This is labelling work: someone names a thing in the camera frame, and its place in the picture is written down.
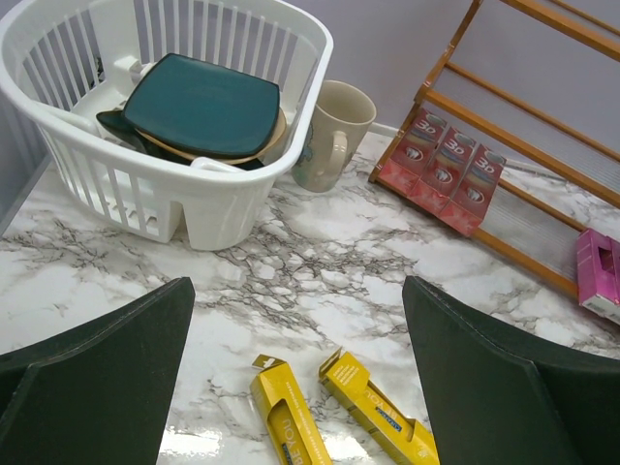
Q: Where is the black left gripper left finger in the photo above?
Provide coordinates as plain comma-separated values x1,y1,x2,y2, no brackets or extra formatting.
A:
1,277,195,464

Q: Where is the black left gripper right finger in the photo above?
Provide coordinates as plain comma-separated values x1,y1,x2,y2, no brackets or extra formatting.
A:
402,276,619,464

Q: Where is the yellow Curaprox box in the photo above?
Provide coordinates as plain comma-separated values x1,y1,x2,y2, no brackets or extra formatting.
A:
318,349,440,465
250,355,332,465

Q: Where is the pink Curaprox box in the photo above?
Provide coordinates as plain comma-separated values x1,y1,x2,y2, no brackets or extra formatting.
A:
576,229,619,325

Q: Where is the red Muesrgtei toothpaste box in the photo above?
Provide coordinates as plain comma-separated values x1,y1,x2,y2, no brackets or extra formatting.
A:
439,144,506,236

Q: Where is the red 3D toothpaste box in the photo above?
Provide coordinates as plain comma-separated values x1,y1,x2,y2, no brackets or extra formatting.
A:
408,127,477,216

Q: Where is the orange wooden shelf rack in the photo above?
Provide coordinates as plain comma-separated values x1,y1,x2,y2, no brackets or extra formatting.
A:
370,1,619,296

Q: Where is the black spatula in basket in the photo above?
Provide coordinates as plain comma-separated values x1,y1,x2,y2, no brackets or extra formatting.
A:
96,109,192,166

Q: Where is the teal square plate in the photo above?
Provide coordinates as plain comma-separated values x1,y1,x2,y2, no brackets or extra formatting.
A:
122,53,280,160

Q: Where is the beige ceramic mug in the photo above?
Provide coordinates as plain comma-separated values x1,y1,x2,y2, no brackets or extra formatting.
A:
292,80,377,193

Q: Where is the white plastic dish basket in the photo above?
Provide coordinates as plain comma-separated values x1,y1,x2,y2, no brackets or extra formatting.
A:
1,1,333,251

